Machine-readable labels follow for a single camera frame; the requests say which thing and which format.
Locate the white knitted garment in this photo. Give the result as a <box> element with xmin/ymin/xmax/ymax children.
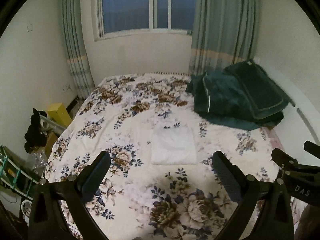
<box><xmin>151</xmin><ymin>126</ymin><xmax>197</xmax><ymax>165</ymax></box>

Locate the clear plastic bag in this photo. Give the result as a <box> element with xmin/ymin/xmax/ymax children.
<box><xmin>25</xmin><ymin>148</ymin><xmax>48</xmax><ymax>176</ymax></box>

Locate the dark green blanket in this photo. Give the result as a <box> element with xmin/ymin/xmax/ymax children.
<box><xmin>186</xmin><ymin>60</ymin><xmax>290</xmax><ymax>131</ymax></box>

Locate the black cloth on rack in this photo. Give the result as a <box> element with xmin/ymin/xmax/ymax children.
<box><xmin>24</xmin><ymin>108</ymin><xmax>47</xmax><ymax>153</ymax></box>

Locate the floral bed sheet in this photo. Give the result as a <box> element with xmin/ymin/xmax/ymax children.
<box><xmin>44</xmin><ymin>74</ymin><xmax>281</xmax><ymax>239</ymax></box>

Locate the grey metal rack bar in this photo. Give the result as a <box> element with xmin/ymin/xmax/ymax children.
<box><xmin>40</xmin><ymin>115</ymin><xmax>66</xmax><ymax>135</ymax></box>

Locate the yellow box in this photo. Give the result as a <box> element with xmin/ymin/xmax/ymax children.
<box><xmin>47</xmin><ymin>103</ymin><xmax>72</xmax><ymax>127</ymax></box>

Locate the green striped right curtain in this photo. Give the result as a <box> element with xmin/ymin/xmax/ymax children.
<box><xmin>188</xmin><ymin>0</ymin><xmax>260</xmax><ymax>75</ymax></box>

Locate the green striped curtain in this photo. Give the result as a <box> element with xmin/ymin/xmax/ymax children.
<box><xmin>188</xmin><ymin>0</ymin><xmax>260</xmax><ymax>75</ymax></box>
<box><xmin>60</xmin><ymin>0</ymin><xmax>95</xmax><ymax>100</ymax></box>

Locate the green striped left curtain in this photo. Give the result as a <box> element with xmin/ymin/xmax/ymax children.
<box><xmin>60</xmin><ymin>0</ymin><xmax>95</xmax><ymax>100</ymax></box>

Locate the green wire shelf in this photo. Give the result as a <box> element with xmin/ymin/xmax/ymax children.
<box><xmin>1</xmin><ymin>145</ymin><xmax>39</xmax><ymax>201</ymax></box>

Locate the window with white frame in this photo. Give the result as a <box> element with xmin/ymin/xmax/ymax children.
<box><xmin>97</xmin><ymin>0</ymin><xmax>195</xmax><ymax>38</ymax></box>

